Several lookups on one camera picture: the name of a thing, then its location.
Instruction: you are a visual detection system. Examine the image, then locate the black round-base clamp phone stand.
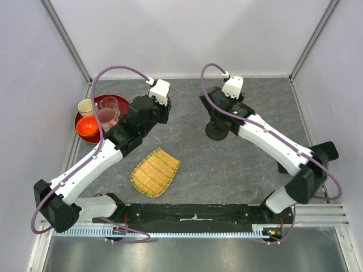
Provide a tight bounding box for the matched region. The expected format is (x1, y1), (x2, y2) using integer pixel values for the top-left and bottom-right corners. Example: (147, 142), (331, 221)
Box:
(205, 122), (229, 141)

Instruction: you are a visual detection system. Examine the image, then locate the black smartphone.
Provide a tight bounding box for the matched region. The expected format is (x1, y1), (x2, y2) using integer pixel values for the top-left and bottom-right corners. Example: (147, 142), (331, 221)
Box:
(309, 141), (339, 161)

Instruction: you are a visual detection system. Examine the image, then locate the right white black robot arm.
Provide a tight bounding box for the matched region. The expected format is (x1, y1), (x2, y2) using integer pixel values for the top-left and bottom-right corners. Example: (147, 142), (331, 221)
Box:
(200, 86), (339, 223)

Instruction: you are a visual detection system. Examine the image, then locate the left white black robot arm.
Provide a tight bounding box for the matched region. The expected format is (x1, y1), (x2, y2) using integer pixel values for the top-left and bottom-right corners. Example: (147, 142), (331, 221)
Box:
(33, 95), (171, 233)

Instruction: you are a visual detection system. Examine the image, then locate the clear drinking glass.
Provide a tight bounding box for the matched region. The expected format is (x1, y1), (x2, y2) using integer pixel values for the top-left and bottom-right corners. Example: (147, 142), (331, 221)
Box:
(98, 96), (120, 117)

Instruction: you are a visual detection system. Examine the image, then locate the pink ghost pattern mug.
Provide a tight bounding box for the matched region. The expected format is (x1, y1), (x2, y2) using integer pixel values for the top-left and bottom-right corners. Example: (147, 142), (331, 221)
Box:
(97, 108), (119, 133)

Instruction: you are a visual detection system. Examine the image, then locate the woven bamboo tray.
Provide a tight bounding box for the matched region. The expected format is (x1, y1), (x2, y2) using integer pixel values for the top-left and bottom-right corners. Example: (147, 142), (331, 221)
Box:
(130, 147), (181, 198)

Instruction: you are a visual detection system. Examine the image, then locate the orange bowl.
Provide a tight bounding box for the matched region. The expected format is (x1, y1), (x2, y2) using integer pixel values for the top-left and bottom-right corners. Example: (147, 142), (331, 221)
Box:
(75, 116), (99, 138)

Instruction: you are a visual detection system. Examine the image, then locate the beige cup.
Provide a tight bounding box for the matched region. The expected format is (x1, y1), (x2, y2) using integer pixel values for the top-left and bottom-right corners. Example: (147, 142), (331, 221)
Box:
(77, 99), (99, 117)

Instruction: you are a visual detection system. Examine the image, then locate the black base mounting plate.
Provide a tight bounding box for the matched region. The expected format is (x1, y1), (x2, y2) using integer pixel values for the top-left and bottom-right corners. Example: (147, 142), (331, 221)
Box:
(109, 203), (293, 233)

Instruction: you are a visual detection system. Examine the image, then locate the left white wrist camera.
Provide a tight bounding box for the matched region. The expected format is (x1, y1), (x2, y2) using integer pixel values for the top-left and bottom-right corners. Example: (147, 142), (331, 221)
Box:
(146, 77), (170, 105)

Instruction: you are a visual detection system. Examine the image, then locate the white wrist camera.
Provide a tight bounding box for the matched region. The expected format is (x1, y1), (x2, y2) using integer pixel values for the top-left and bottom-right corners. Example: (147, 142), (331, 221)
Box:
(222, 71), (244, 99)
(146, 77), (170, 105)

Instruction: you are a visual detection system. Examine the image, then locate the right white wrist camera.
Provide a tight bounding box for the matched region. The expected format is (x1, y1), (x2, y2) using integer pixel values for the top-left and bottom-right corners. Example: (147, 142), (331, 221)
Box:
(222, 71), (244, 99)

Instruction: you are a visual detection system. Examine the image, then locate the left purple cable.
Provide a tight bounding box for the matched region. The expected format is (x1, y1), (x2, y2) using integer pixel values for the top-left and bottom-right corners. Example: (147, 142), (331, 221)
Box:
(30, 65), (153, 244)

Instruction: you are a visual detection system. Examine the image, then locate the purple cable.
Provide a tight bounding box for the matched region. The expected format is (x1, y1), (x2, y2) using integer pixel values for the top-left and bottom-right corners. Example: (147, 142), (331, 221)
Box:
(30, 65), (153, 244)
(200, 62), (343, 245)

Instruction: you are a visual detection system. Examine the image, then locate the slotted cable duct rail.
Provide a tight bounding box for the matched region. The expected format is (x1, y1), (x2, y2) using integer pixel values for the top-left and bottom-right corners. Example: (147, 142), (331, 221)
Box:
(52, 224), (282, 239)

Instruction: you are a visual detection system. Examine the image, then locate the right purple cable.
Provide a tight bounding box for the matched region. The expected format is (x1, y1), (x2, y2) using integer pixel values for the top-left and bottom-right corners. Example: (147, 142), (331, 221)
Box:
(200, 62), (343, 245)

